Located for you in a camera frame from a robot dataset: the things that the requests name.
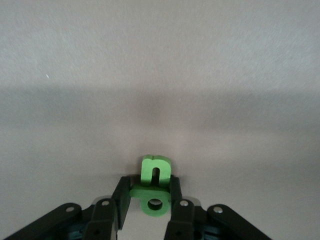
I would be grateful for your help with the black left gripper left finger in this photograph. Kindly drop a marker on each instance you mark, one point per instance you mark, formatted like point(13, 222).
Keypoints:
point(122, 200)

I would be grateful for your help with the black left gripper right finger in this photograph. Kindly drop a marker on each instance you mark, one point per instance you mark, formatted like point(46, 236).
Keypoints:
point(180, 220)

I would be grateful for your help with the green letter p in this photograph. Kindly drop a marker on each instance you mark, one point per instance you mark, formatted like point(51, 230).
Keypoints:
point(145, 193)

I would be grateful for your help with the green letter n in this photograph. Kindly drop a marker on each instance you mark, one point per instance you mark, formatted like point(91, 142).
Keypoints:
point(147, 170)

